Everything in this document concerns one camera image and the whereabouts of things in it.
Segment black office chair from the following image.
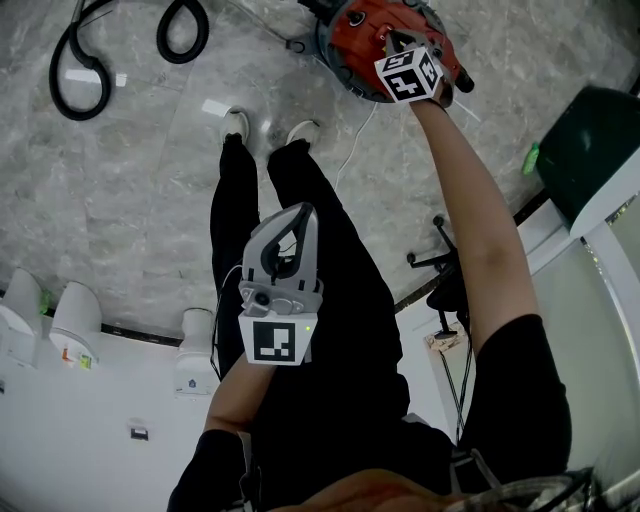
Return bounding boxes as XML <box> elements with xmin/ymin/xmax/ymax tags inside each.
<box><xmin>405</xmin><ymin>214</ymin><xmax>472</xmax><ymax>335</ymax></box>

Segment person's black shirt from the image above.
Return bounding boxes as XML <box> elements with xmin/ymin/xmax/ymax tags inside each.
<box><xmin>166</xmin><ymin>312</ymin><xmax>574</xmax><ymax>512</ymax></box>

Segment person's white left shoe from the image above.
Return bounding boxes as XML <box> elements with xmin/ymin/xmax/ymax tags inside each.
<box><xmin>219</xmin><ymin>106</ymin><xmax>251</xmax><ymax>144</ymax></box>

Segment crumpled beige bag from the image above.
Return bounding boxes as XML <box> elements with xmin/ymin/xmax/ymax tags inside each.
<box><xmin>424</xmin><ymin>321</ymin><xmax>465</xmax><ymax>355</ymax></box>

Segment red vacuum cleaner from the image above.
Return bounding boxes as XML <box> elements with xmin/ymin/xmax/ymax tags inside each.
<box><xmin>315</xmin><ymin>0</ymin><xmax>475</xmax><ymax>104</ymax></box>

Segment person's white shoe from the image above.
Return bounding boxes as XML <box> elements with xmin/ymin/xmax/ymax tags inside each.
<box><xmin>285</xmin><ymin>119</ymin><xmax>322</xmax><ymax>147</ymax></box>
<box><xmin>219</xmin><ymin>106</ymin><xmax>251</xmax><ymax>144</ymax></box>

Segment person's white right shoe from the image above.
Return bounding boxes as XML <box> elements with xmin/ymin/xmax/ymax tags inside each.
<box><xmin>285</xmin><ymin>119</ymin><xmax>322</xmax><ymax>147</ymax></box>

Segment grey shoulder strap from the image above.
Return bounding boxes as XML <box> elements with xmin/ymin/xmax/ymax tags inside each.
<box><xmin>236</xmin><ymin>431</ymin><xmax>262</xmax><ymax>512</ymax></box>
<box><xmin>446</xmin><ymin>446</ymin><xmax>502</xmax><ymax>497</ymax></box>

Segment small metal fixture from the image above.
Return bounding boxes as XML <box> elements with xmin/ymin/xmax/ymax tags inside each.
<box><xmin>126</xmin><ymin>416</ymin><xmax>152</xmax><ymax>442</ymax></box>

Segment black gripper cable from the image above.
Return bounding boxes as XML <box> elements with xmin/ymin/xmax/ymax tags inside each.
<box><xmin>210</xmin><ymin>263</ymin><xmax>247</xmax><ymax>382</ymax></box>
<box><xmin>438</xmin><ymin>306</ymin><xmax>475</xmax><ymax>445</ymax></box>

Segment person's black trousers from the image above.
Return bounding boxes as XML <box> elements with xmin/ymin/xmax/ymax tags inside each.
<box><xmin>209</xmin><ymin>137</ymin><xmax>407</xmax><ymax>416</ymax></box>

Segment black vacuum hose with wand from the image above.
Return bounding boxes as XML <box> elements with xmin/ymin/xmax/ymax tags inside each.
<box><xmin>48</xmin><ymin>0</ymin><xmax>209</xmax><ymax>122</ymax></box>

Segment clear eyeglasses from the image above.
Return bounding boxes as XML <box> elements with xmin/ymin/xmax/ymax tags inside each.
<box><xmin>449</xmin><ymin>467</ymin><xmax>597</xmax><ymax>512</ymax></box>

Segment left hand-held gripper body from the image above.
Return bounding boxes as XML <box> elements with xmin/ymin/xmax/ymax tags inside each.
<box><xmin>237</xmin><ymin>277</ymin><xmax>326</xmax><ymax>369</ymax></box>

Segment green plastic bottle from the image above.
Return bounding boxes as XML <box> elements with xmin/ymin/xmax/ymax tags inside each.
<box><xmin>521</xmin><ymin>141</ymin><xmax>542</xmax><ymax>177</ymax></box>

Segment person's right forearm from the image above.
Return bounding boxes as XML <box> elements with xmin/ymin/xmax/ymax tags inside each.
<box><xmin>411</xmin><ymin>98</ymin><xmax>545</xmax><ymax>357</ymax></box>

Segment person's left forearm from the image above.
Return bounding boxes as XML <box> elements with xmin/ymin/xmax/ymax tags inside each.
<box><xmin>203</xmin><ymin>357</ymin><xmax>277</xmax><ymax>435</ymax></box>

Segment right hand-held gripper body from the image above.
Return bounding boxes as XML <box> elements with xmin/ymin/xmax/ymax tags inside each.
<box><xmin>374</xmin><ymin>43</ymin><xmax>457</xmax><ymax>109</ymax></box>

